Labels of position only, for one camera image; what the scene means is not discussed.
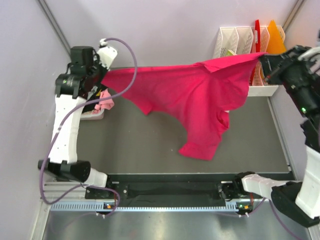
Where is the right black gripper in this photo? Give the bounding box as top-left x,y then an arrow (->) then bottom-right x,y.
258,44 -> 319,117

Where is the magenta t shirt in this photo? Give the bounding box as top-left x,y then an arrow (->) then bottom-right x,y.
102,53 -> 261,161

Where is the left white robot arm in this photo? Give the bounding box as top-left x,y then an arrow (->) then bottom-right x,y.
44,45 -> 118,199

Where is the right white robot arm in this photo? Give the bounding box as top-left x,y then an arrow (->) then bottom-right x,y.
232,45 -> 320,228

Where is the orange folder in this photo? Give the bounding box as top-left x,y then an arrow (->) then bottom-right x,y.
260,19 -> 287,82

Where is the black t shirt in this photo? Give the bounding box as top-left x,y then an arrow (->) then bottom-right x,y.
82,84 -> 108,114

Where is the white laundry basket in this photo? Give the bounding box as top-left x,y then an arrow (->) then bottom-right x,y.
80,109 -> 105,121

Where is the red folder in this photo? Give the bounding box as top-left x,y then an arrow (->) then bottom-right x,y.
250,19 -> 261,86

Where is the green book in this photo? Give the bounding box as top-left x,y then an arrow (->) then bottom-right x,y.
225,49 -> 237,57

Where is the white file organizer rack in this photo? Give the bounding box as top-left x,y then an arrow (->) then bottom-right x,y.
212,26 -> 278,97

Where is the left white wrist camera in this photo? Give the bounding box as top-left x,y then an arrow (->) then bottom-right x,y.
97,38 -> 118,70

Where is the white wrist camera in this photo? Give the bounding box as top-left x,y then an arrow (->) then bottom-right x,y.
97,38 -> 118,70
297,46 -> 320,61

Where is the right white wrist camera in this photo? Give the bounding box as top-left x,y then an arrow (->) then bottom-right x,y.
297,46 -> 320,61

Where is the aluminium frame rail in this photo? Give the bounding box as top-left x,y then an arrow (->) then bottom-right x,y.
29,181 -> 320,240

